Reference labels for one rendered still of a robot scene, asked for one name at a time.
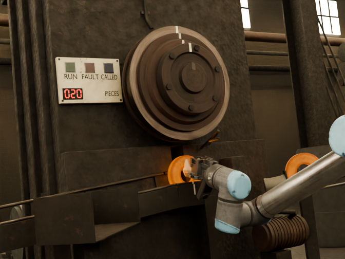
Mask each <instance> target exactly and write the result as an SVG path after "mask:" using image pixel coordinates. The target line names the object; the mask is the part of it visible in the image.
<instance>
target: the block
mask: <svg viewBox="0 0 345 259"><path fill-rule="evenodd" d="M219 164H220V165H222V166H225V167H227V168H230V169H233V170H236V171H240V172H242V173H244V174H246V175H247V168H246V159H245V157H244V156H233V157H225V158H221V159H219ZM243 201H250V194H248V196H247V197H246V198H244V200H243Z"/></svg>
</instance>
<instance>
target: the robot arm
mask: <svg viewBox="0 0 345 259"><path fill-rule="evenodd" d="M329 144H330V147H331V149H332V151H331V152H330V153H328V154H326V155H325V156H323V157H322V158H320V159H318V160H317V161H315V162H314V163H312V164H310V165H309V166H307V167H306V168H304V169H303V170H301V171H299V172H298V173H296V174H295V175H293V176H291V177H290V178H288V179H287V180H285V181H283V182H282V183H280V184H279V185H277V186H275V187H274V188H272V189H270V190H269V191H267V192H266V193H264V194H262V195H260V196H258V197H256V198H255V199H253V200H251V201H245V202H243V200H244V198H246V197H247V196H248V194H249V193H250V191H251V181H250V179H249V177H248V176H247V175H246V174H244V173H242V172H240V171H236V170H233V169H230V168H227V167H225V166H222V165H219V164H218V162H217V161H214V160H213V158H210V157H207V156H205V157H200V156H198V157H194V158H192V157H191V158H190V164H189V162H188V159H186V160H185V165H184V168H183V173H184V175H185V176H186V177H189V178H192V179H194V180H201V181H202V183H201V186H200V189H199V191H198V194H197V198H198V200H204V199H208V198H209V196H210V194H211V192H212V189H216V190H218V191H219V194H218V201H217V209H216V217H215V228H216V229H217V230H219V231H222V232H225V233H230V234H237V233H239V231H240V228H243V227H249V226H262V225H265V224H267V223H269V222H270V221H271V220H272V218H273V217H274V216H275V215H276V214H278V213H280V212H282V211H283V210H285V209H287V208H289V207H290V206H292V205H294V204H296V203H297V202H299V201H301V200H303V199H304V198H306V197H308V196H310V195H312V194H313V193H315V192H317V191H319V190H320V189H322V188H324V187H326V186H327V185H329V184H331V183H333V182H334V181H336V180H338V179H340V178H341V177H343V176H345V115H343V116H341V117H339V118H338V119H336V120H335V121H334V123H333V124H332V126H331V128H330V131H329Z"/></svg>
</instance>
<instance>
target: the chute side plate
mask: <svg viewBox="0 0 345 259"><path fill-rule="evenodd" d="M194 185H195V190H196V194H194ZM200 186H201V183H195V184H186V185H180V186H174V187H170V188H165V189H160V190H156V191H151V192H147V193H143V194H138V197H139V207H140V218H141V217H145V216H149V215H153V214H157V213H161V212H165V211H169V210H173V209H177V208H181V207H189V206H196V205H204V204H205V202H204V200H198V198H197V194H198V191H199V189H200ZM218 194H219V191H218V190H216V189H212V192H211V194H210V195H216V198H217V201H218ZM32 245H36V234H35V221H34V218H33V219H28V220H24V221H19V222H16V223H11V224H7V225H3V226H0V253H4V252H8V251H12V250H16V249H20V248H24V247H28V246H32Z"/></svg>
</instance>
